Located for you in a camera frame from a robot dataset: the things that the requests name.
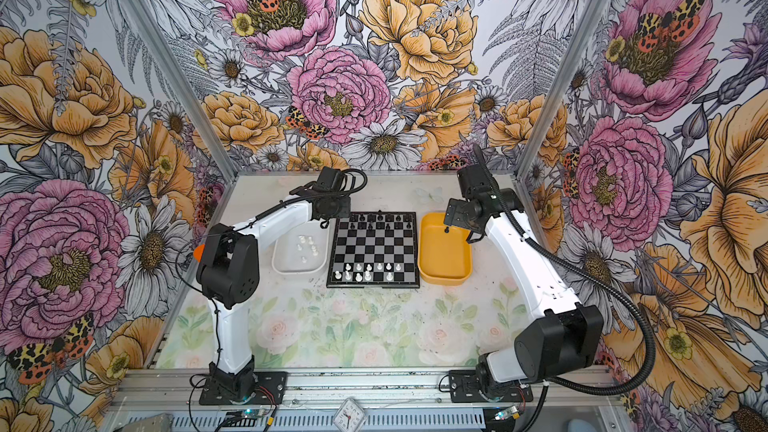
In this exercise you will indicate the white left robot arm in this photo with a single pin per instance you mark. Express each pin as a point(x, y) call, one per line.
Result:
point(228, 271)

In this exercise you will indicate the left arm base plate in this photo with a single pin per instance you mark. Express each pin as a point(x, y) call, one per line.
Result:
point(246, 388)

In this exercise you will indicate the white analog clock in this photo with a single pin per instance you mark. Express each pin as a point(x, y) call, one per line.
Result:
point(350, 416)

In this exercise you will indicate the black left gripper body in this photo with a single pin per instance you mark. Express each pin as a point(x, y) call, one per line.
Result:
point(339, 207)

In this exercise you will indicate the black white chessboard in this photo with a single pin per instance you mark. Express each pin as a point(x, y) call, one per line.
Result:
point(375, 249)

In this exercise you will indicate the orange pill bottle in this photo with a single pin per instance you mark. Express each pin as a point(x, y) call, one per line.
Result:
point(198, 252)

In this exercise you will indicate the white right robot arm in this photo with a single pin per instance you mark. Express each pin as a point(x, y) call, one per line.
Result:
point(562, 334)

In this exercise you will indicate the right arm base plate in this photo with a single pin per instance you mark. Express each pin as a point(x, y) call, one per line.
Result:
point(471, 386)

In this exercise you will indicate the yellow plastic tub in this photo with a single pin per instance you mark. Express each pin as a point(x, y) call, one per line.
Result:
point(443, 259)

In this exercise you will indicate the white plastic tub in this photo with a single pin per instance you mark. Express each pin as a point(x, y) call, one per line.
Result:
point(302, 250)

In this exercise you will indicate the aluminium front rail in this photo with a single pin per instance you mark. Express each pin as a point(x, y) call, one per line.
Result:
point(304, 389)

